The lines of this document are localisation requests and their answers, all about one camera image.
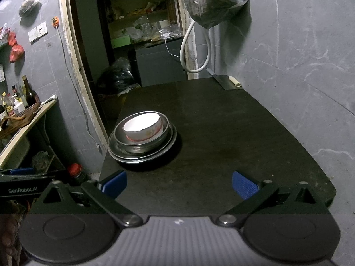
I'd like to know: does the small white ceramic bowl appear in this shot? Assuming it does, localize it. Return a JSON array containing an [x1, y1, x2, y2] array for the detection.
[[124, 114, 160, 133]]

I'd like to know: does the black plastic bag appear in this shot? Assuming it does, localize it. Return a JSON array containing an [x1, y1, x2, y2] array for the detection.
[[97, 57, 141, 95]]

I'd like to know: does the large white ceramic bowl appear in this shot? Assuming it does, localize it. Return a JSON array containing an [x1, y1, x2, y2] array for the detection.
[[122, 112, 164, 143]]

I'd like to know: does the red capped bottle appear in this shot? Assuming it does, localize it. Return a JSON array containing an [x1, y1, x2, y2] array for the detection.
[[67, 163, 87, 185]]

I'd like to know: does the cluttered shelf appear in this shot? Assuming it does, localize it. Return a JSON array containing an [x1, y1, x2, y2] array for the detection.
[[105, 0, 184, 45]]

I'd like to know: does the green box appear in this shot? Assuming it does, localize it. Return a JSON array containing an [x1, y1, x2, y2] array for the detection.
[[110, 34, 132, 49]]

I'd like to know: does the steel cleaver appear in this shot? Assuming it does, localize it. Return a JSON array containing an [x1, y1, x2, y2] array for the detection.
[[211, 74, 245, 91]]

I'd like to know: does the steel bowl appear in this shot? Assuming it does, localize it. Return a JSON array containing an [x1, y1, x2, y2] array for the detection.
[[115, 111, 169, 153]]

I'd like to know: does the plastic bag of greens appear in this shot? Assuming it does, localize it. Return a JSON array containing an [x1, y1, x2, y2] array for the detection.
[[182, 0, 250, 30]]

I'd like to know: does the thin white cable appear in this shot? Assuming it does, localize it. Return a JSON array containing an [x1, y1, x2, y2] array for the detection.
[[164, 38, 183, 58]]

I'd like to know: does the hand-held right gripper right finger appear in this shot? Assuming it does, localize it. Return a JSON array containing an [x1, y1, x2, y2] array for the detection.
[[216, 170, 332, 226]]

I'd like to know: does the black wall cable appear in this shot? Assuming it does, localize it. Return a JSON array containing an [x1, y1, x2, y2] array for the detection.
[[56, 27, 101, 151]]

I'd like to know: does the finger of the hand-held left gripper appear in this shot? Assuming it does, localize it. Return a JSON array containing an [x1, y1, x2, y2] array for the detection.
[[0, 167, 36, 176], [0, 173, 56, 184]]

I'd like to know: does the wooden cutting board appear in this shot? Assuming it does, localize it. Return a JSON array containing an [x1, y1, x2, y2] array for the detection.
[[0, 102, 43, 140]]

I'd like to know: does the white wall switch plate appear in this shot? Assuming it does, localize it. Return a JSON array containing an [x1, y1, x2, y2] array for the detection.
[[27, 21, 48, 44]]

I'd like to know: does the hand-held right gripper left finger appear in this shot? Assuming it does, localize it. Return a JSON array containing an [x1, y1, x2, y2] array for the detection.
[[29, 170, 143, 227]]

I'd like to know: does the person's left hand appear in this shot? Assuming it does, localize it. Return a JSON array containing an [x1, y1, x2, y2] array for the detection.
[[0, 215, 19, 258]]

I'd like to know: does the hanging dark bag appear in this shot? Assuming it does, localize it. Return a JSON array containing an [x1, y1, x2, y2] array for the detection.
[[18, 0, 41, 18]]

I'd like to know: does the white plastic bottle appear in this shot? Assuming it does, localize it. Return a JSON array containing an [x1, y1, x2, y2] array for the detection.
[[13, 99, 25, 116]]

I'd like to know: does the dark glass bottle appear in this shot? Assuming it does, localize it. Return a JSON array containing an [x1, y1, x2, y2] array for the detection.
[[22, 75, 41, 108]]

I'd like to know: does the wooden counter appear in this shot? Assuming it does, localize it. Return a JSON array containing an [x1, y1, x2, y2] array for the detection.
[[0, 96, 59, 168]]

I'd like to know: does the white hose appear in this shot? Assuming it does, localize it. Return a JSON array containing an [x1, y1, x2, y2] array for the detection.
[[180, 19, 212, 74]]

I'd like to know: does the dark cabinet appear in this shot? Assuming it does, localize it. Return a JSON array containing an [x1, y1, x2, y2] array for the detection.
[[135, 37, 187, 87]]

